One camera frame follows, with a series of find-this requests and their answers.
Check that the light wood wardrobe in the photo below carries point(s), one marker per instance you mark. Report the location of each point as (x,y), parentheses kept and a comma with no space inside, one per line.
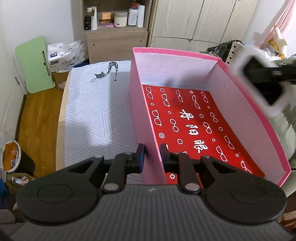
(197,25)

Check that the white plastic package bag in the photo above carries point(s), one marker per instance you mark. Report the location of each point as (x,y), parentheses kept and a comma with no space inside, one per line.
(64,56)

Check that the white tall bottle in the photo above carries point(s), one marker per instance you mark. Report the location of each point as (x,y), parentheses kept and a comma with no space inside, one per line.
(140,16)

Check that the white jar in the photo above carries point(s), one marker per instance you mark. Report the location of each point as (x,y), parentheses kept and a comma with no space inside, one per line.
(120,19)

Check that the trash bin with bag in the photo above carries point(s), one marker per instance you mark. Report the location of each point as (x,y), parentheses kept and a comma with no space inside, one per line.
(15,160)

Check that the wooden shelf cabinet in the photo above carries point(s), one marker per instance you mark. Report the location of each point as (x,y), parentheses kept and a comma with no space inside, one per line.
(108,44)

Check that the red printed glasses cloth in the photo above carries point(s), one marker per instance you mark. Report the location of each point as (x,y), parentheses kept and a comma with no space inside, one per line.
(188,121)

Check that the pink cardboard box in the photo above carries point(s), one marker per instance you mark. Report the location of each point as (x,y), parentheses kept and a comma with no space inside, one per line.
(190,70)

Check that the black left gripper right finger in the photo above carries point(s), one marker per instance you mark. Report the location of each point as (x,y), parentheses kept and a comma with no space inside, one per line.
(229,192)

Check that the white black wifi router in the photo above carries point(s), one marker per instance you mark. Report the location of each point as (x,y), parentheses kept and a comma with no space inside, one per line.
(271,85)

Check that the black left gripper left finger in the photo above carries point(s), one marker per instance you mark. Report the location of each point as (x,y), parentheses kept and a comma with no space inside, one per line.
(71,193)

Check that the green folding table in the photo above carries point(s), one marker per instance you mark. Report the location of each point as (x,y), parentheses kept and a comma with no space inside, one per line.
(33,60)

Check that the white patterned table cloth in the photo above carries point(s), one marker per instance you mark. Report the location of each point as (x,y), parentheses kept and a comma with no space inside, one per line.
(98,117)

